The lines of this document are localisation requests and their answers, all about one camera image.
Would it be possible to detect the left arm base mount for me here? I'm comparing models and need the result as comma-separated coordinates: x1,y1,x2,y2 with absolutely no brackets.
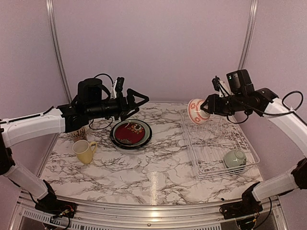
35,180,77,218

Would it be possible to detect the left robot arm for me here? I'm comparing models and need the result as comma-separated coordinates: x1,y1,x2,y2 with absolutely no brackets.
0,77,149,213

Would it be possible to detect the left aluminium frame post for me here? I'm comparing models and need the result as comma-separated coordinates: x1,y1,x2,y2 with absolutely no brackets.
46,0,72,102

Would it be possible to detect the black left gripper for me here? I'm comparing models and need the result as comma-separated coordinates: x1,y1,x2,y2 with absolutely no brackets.
86,88,150,122

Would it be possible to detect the red floral plate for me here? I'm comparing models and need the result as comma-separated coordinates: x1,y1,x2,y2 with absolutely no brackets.
114,122,145,145

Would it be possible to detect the white wire dish rack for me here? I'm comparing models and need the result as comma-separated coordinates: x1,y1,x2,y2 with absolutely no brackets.
180,109,260,179

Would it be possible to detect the yellow ceramic mug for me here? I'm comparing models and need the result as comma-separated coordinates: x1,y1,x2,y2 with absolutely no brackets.
72,139,97,164

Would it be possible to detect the white red patterned bowl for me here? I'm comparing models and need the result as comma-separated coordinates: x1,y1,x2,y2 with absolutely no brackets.
187,99,210,125

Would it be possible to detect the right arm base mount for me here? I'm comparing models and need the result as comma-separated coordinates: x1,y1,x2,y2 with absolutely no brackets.
219,182,263,219

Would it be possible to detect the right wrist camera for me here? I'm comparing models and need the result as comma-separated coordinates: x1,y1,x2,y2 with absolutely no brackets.
212,76,226,97

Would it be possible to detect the pale green bowl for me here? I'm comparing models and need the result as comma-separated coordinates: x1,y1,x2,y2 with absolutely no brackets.
223,149,247,168

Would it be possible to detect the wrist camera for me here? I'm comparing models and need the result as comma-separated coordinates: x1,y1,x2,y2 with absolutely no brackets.
212,76,226,97
111,77,124,99

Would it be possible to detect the right aluminium frame post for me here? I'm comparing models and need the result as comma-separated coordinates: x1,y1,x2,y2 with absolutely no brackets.
237,0,259,69

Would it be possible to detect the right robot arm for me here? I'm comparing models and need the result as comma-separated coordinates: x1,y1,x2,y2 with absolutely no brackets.
200,69,307,215

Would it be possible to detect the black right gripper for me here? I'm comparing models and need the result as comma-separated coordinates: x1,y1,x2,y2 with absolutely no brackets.
201,92,246,116

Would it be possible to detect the aluminium frame post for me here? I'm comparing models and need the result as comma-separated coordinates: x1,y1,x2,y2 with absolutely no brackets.
237,0,259,69
46,0,72,102

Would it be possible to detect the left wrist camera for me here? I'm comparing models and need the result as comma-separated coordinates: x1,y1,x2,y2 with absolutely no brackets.
111,77,124,99

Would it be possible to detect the black striped rim plate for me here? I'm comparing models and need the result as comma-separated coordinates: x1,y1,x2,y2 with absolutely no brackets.
110,119,154,150

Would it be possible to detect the front aluminium table rail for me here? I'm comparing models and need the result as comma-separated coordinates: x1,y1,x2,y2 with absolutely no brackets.
14,195,286,230

